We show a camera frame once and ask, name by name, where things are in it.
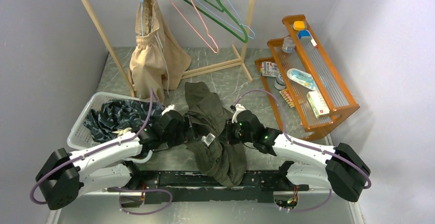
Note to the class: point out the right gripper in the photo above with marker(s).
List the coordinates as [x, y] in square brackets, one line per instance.
[229, 126]

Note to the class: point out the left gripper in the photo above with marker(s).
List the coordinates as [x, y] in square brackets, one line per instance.
[190, 133]

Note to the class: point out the olive green shorts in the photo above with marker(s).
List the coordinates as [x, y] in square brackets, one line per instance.
[214, 155]

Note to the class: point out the beige shorts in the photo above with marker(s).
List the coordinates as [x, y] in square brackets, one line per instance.
[158, 61]

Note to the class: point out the white plastic laundry basket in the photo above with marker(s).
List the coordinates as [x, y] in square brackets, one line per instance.
[80, 137]

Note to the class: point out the green hanger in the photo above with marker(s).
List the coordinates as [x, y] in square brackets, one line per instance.
[217, 12]

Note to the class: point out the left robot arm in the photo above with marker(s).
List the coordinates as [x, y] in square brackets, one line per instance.
[66, 176]

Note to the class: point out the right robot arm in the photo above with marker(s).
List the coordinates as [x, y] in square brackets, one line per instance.
[338, 168]

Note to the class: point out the crayon pack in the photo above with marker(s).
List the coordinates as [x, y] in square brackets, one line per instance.
[287, 97]

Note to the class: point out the round tin can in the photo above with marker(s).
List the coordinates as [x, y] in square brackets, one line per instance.
[279, 83]

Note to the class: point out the colourful snack packet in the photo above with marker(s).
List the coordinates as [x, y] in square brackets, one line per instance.
[269, 69]

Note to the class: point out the orange wooden shelf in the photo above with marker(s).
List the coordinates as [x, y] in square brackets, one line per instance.
[316, 62]

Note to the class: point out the light blue oval package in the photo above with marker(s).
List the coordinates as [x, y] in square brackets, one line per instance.
[302, 78]

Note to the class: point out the white red box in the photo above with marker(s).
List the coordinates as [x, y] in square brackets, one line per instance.
[318, 104]

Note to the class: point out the clear plastic jar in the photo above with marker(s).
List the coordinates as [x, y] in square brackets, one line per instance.
[288, 45]

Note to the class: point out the blue white box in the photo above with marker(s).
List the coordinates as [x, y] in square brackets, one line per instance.
[305, 36]

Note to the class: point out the yellow sponge block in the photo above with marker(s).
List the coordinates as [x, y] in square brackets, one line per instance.
[299, 25]

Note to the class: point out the wooden clothes rack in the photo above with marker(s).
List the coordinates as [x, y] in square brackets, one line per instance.
[239, 60]

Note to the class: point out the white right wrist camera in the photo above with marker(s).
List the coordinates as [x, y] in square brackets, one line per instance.
[237, 108]

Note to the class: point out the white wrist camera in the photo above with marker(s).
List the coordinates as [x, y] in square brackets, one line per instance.
[237, 108]
[168, 108]

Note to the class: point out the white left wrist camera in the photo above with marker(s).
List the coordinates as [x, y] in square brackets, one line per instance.
[168, 108]

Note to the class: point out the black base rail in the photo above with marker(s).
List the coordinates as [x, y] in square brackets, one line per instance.
[193, 186]

